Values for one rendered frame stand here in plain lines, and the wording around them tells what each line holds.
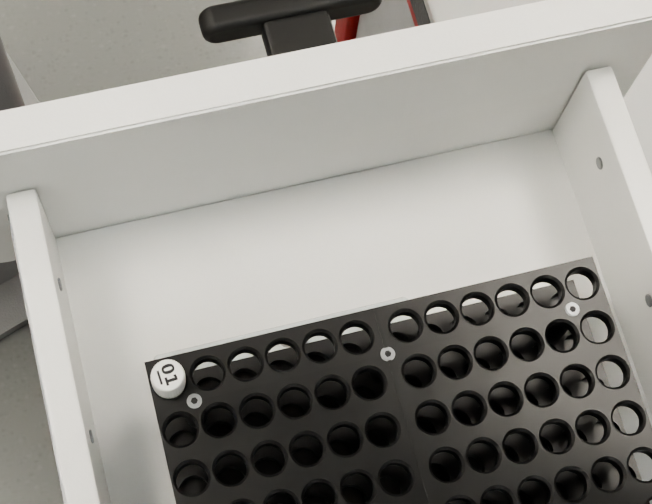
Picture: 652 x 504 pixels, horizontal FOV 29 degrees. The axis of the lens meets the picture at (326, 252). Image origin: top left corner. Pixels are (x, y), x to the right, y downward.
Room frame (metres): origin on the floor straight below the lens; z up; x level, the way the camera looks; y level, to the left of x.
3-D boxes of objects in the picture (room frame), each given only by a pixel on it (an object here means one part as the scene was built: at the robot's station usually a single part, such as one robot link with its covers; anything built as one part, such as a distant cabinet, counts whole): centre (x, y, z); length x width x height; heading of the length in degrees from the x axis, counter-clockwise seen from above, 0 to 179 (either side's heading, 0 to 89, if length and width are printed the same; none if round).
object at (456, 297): (0.14, -0.03, 0.90); 0.18 x 0.02 x 0.01; 116
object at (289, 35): (0.25, 0.03, 0.91); 0.07 x 0.04 x 0.01; 116
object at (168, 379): (0.10, 0.05, 0.89); 0.01 x 0.01 x 0.05
